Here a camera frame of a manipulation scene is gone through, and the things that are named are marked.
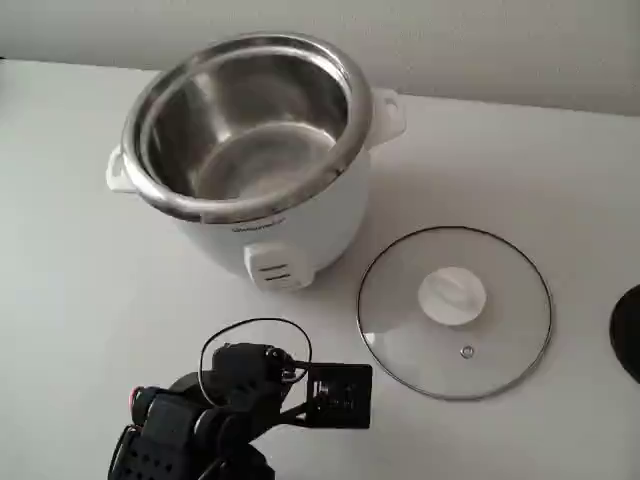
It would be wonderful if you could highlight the glass lid with white knob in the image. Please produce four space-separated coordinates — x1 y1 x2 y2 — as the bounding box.
356 225 555 402

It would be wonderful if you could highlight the white rice cooker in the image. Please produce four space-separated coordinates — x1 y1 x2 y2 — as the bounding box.
104 32 405 292

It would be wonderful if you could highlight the steel inner pot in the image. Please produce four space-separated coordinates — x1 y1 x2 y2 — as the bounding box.
137 42 351 200

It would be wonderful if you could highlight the black round object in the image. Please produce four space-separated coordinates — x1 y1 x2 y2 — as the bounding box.
608 284 640 386

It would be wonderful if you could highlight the thin black wire loop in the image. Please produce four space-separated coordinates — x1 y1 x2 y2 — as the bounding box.
198 318 314 401

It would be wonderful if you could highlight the black square camera module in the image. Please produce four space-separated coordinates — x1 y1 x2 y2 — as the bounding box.
298 362 374 430

